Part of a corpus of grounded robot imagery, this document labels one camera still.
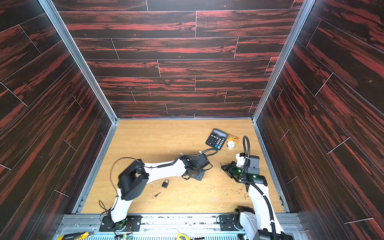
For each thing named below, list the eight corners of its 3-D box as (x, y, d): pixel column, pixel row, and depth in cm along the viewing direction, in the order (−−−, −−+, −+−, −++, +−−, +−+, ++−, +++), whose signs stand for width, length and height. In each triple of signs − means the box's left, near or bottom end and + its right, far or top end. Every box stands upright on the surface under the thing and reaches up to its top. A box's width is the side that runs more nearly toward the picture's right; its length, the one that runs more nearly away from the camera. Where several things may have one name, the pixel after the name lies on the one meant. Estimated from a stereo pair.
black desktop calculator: (205, 143, 107) (205, 141, 105) (213, 130, 115) (214, 127, 113) (220, 150, 103) (221, 148, 101) (228, 136, 111) (228, 133, 109)
